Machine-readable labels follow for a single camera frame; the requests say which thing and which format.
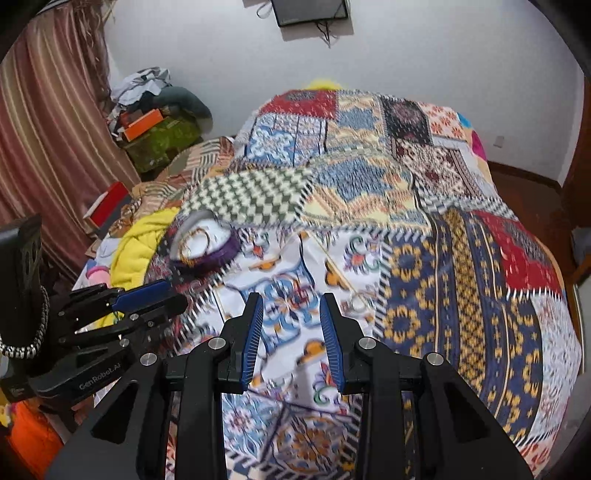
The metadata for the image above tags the striped patchwork blanket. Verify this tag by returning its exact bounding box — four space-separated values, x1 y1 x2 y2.
108 136 235 238

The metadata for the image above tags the yellow cloth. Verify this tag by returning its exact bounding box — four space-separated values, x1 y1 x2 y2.
110 207 179 290

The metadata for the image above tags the pile of clothes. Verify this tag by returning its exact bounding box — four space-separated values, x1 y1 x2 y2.
107 67 212 123

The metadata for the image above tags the purple heart-shaped tin box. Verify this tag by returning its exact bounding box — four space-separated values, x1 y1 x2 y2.
169 210 240 272

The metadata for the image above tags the red and white box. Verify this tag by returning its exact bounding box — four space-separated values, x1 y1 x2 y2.
83 181 129 231

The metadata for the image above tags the yellow object behind bed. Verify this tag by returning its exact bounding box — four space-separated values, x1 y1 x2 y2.
304 78 342 91

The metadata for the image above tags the brown beaded bracelet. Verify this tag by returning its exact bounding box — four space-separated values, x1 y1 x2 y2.
177 226 212 266

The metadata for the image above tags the orange box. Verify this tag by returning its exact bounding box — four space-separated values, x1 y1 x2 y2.
124 109 164 142

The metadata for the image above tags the green patterned box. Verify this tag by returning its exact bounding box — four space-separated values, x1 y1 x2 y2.
123 116 202 174

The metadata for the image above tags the red striped curtain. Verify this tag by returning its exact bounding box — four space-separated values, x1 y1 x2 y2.
1 1 139 279

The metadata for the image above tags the colourful patchwork bedspread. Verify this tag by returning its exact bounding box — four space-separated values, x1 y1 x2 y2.
143 90 581 479

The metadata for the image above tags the small black wall monitor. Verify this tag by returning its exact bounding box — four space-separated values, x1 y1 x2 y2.
270 0 349 27

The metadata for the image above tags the silver ring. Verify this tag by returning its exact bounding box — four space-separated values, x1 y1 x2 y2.
344 290 373 315

